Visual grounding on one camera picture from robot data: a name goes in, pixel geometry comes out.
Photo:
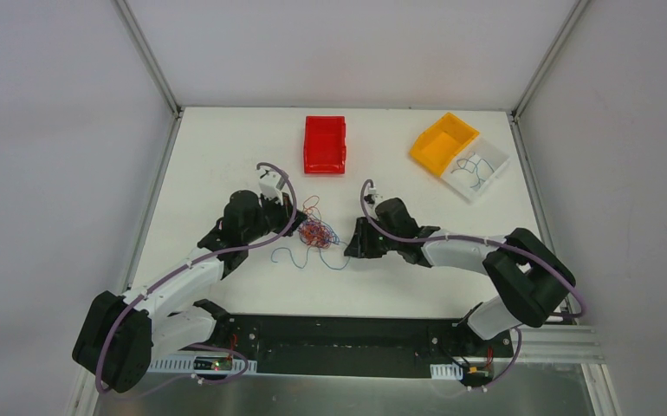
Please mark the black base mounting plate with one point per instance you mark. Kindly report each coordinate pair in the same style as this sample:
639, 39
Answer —
351, 346

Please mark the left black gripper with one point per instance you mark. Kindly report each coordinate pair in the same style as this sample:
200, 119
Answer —
287, 212

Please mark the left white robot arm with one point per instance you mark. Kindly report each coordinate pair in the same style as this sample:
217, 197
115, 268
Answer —
123, 334

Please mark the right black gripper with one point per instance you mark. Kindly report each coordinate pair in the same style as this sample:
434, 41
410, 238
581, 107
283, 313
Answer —
365, 238

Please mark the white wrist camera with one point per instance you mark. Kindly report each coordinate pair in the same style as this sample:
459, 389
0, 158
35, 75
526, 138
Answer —
370, 194
271, 184

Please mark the left white cable duct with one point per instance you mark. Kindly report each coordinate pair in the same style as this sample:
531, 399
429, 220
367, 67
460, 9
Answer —
202, 363

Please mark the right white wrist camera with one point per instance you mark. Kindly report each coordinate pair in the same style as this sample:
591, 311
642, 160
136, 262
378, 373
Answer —
370, 194

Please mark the right white cable duct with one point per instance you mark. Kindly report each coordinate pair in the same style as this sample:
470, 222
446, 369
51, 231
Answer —
446, 372

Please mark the red plastic bin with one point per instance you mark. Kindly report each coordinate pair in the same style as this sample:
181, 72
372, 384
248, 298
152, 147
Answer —
324, 145

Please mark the white cable duct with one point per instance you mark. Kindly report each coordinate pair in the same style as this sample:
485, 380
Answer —
202, 363
446, 372

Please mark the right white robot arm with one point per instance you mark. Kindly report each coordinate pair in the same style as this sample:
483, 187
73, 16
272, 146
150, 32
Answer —
529, 279

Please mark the clear white plastic bin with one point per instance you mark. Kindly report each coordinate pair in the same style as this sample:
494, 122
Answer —
475, 169

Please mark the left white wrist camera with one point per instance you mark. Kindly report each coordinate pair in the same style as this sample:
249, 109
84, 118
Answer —
271, 184

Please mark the yellow plastic bin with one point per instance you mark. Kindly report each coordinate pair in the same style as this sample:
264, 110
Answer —
439, 144

